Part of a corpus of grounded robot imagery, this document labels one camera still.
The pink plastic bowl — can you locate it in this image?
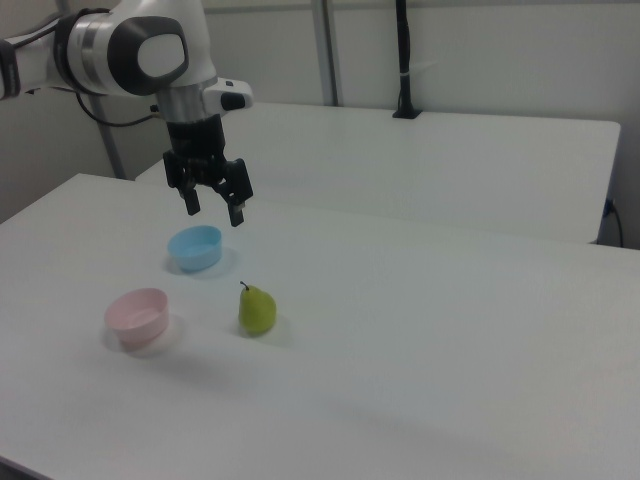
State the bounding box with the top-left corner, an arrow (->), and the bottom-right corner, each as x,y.
103,287 -> 170,351

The grey partition post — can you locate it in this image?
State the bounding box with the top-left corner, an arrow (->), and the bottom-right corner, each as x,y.
311,0 -> 347,107
88,93 -> 127,181

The blue plastic bowl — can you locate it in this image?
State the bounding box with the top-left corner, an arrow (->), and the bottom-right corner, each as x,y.
166,225 -> 224,273

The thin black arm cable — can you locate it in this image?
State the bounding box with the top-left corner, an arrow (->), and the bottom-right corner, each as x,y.
73,89 -> 167,128

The white side table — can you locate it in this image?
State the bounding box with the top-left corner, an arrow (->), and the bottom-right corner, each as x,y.
133,102 -> 623,246

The black clamped pole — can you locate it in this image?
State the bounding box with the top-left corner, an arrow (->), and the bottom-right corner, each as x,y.
391,0 -> 423,120

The green pear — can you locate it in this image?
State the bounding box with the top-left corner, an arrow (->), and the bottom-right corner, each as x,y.
237,280 -> 278,338

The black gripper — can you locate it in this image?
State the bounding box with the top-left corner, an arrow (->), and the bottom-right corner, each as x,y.
163,114 -> 254,228

